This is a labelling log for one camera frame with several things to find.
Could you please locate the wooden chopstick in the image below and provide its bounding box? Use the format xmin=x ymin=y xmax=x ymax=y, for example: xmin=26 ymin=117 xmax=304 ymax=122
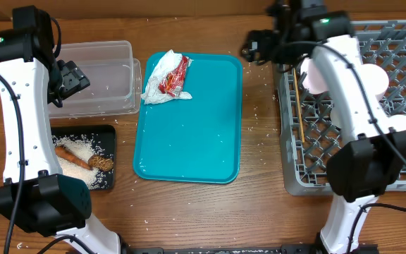
xmin=293 ymin=68 xmax=305 ymax=143

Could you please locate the large white plate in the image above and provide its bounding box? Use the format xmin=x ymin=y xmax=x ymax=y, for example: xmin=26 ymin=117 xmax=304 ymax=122
xmin=300 ymin=58 xmax=328 ymax=95

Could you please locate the pile of white rice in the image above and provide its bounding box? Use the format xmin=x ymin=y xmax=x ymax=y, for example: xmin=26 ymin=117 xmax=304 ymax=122
xmin=52 ymin=135 xmax=111 ymax=190

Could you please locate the orange carrot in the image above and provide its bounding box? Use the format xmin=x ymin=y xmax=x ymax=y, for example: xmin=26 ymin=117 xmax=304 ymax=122
xmin=55 ymin=146 xmax=92 ymax=170

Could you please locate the white cup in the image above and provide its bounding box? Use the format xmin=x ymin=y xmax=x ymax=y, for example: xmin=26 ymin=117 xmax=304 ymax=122
xmin=330 ymin=106 xmax=343 ymax=129

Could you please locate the white bowl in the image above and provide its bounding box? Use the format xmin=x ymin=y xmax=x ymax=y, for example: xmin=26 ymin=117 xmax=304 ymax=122
xmin=359 ymin=63 xmax=389 ymax=101

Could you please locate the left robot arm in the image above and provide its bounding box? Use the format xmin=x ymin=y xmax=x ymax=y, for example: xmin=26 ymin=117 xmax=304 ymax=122
xmin=0 ymin=6 xmax=129 ymax=253

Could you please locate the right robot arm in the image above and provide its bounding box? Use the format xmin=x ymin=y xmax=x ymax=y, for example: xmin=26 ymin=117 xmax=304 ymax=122
xmin=241 ymin=1 xmax=406 ymax=253

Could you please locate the grey dishwasher rack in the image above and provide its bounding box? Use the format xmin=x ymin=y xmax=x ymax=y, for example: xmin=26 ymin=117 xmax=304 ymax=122
xmin=273 ymin=20 xmax=406 ymax=195

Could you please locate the clear plastic bin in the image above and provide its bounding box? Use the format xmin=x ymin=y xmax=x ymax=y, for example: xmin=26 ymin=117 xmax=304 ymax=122
xmin=49 ymin=41 xmax=142 ymax=119

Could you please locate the black plastic tray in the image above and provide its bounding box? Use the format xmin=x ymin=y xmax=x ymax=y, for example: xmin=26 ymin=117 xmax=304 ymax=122
xmin=51 ymin=125 xmax=116 ymax=190

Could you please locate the crumpled white napkin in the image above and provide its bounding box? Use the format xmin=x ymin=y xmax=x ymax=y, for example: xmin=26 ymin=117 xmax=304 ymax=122
xmin=141 ymin=49 xmax=193 ymax=104

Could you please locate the red snack wrapper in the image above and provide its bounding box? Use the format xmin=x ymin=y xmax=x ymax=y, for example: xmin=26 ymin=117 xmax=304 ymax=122
xmin=159 ymin=56 xmax=191 ymax=97

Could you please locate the teal serving tray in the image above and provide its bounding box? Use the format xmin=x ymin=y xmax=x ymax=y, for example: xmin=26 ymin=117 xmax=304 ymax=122
xmin=133 ymin=53 xmax=243 ymax=184

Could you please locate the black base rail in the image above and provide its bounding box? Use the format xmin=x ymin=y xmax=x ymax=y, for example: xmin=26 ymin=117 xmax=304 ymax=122
xmin=125 ymin=245 xmax=380 ymax=254

